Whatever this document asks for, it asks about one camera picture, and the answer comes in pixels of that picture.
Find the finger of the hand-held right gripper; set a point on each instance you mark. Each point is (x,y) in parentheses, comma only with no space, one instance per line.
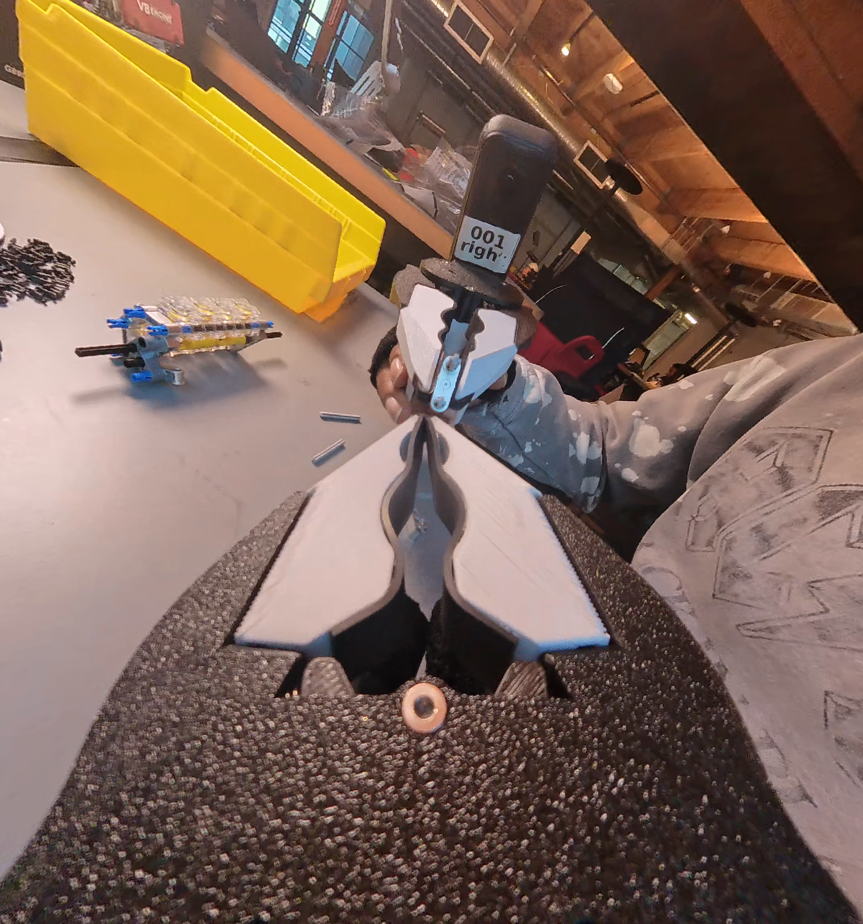
(493,346)
(420,332)

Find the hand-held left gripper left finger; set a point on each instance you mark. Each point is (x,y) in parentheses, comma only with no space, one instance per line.
(319,563)

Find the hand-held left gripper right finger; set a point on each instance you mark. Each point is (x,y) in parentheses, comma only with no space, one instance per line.
(525,563)

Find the thin silver toy liftarm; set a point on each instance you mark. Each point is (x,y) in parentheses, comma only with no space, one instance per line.
(446,390)

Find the grey desk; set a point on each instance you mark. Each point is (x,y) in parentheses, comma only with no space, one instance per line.
(113,541)

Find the person's right hand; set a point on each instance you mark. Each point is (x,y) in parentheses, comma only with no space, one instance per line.
(395,393)

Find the red chair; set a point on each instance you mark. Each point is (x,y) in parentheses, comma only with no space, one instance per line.
(568,354)

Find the pile of clear plastic bags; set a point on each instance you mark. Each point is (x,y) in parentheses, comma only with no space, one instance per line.
(402,159)

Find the grey toy axle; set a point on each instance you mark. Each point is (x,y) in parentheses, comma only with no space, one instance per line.
(340,416)
(328,453)

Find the wooden workbench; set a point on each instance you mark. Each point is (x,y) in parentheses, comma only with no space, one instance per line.
(330,146)

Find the clear toy engine block assembly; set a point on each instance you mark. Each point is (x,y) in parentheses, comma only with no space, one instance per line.
(200,332)

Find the long yellow plastic bin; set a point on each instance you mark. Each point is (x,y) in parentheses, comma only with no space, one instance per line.
(186,180)

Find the pile of small black links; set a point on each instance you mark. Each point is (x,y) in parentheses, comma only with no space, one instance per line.
(20,271)

